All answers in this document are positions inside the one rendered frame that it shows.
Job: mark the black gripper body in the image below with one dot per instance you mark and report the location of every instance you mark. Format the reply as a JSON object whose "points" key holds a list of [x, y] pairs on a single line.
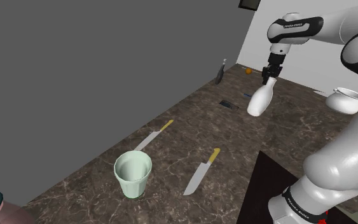
{"points": [[275, 60]]}

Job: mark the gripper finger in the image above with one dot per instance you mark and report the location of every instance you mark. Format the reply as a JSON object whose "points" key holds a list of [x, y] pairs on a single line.
{"points": [[265, 76], [278, 72]]}

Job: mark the white bottle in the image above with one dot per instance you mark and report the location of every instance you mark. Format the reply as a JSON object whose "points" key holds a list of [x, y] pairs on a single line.
{"points": [[260, 100]]}

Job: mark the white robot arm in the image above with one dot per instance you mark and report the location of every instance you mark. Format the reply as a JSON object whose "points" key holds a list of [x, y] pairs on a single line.
{"points": [[336, 173]]}

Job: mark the orange fruit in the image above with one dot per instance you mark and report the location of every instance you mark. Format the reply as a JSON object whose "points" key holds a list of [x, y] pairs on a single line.
{"points": [[248, 71]]}

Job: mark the blue pen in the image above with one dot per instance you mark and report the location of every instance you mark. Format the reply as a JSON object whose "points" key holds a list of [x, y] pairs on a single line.
{"points": [[247, 95]]}

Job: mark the dark grey slim tool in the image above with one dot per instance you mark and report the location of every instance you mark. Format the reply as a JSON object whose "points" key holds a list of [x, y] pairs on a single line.
{"points": [[219, 76]]}

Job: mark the black phone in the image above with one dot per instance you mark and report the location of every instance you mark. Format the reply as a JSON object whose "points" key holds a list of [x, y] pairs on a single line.
{"points": [[229, 104]]}

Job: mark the white pot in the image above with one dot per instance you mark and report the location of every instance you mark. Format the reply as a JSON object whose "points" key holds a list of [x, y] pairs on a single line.
{"points": [[343, 104]]}

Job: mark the pale green cup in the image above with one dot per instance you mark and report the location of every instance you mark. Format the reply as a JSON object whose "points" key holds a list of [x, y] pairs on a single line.
{"points": [[132, 180]]}

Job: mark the pink jar with teal lid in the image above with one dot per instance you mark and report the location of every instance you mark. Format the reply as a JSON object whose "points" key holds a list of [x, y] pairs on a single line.
{"points": [[8, 214]]}

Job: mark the dark framed wall picture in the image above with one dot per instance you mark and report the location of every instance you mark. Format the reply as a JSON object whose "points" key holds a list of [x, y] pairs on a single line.
{"points": [[249, 3]]}

